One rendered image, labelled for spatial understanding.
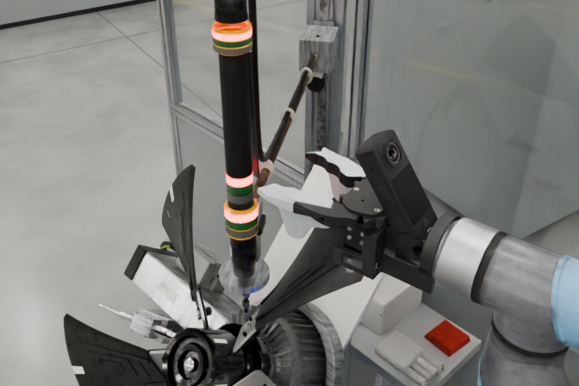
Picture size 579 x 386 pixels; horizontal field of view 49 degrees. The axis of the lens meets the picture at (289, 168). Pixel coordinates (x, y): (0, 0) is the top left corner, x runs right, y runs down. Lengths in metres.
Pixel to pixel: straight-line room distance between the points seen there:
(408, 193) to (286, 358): 0.58
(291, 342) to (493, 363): 0.56
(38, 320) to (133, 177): 1.14
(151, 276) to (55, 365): 1.47
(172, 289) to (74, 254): 2.00
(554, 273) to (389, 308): 0.99
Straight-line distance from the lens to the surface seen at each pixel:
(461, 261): 0.63
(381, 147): 0.63
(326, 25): 1.41
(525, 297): 0.63
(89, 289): 3.12
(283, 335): 1.19
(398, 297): 1.59
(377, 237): 0.67
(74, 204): 3.69
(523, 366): 0.67
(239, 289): 0.88
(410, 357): 1.57
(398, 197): 0.64
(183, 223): 1.19
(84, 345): 1.33
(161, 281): 1.40
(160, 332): 1.33
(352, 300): 1.25
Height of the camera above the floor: 2.06
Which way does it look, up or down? 33 degrees down
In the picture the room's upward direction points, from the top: straight up
